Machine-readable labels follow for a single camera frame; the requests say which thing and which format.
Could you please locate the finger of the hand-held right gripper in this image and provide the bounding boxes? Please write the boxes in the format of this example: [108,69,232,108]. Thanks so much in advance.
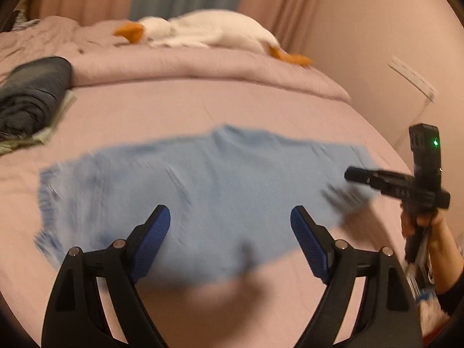
[344,166,374,188]

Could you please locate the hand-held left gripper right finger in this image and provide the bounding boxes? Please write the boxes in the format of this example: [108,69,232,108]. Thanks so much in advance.
[290,205,425,348]

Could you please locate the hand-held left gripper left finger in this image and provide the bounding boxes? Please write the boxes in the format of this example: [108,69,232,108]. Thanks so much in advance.
[41,205,171,348]

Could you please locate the light blue denim pants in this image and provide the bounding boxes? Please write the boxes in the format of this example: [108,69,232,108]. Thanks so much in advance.
[34,125,374,291]

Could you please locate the person's right forearm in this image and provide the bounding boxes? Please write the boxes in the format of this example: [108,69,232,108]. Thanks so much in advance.
[426,223,464,316]

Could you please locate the person's right hand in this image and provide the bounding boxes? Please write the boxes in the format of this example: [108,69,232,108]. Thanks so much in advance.
[400,203,446,247]

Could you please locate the white fluffy cloth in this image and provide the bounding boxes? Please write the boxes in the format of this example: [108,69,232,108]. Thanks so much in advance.
[417,292,452,336]

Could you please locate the pink duvet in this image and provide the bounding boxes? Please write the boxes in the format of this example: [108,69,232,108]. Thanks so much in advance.
[0,16,350,103]

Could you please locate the folded dark denim jeans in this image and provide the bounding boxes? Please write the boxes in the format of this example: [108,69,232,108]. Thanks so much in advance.
[0,56,73,142]

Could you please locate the white goose plush toy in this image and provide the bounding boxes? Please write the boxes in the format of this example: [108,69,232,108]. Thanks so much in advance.
[113,10,313,68]

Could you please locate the white wall socket strip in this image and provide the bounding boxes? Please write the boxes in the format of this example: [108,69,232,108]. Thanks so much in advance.
[388,56,437,100]

